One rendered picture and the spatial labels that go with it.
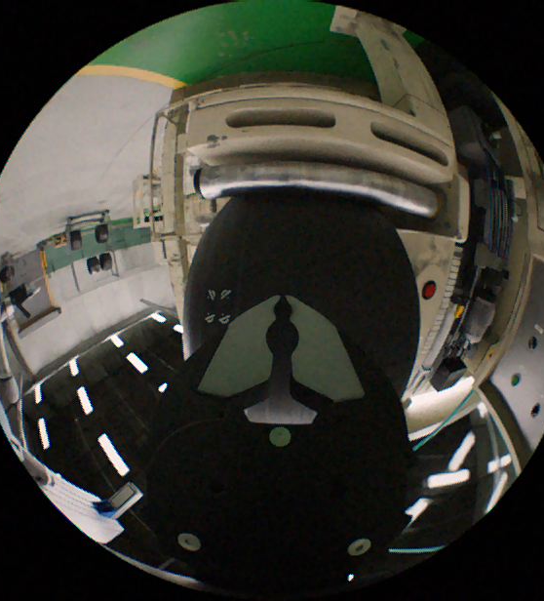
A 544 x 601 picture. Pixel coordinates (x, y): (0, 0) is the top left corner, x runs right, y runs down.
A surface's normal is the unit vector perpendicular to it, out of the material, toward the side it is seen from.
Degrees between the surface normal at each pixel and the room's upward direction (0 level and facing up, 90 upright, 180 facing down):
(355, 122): 90
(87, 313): 90
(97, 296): 90
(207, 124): 90
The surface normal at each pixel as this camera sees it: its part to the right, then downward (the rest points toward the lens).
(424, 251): -0.05, 0.40
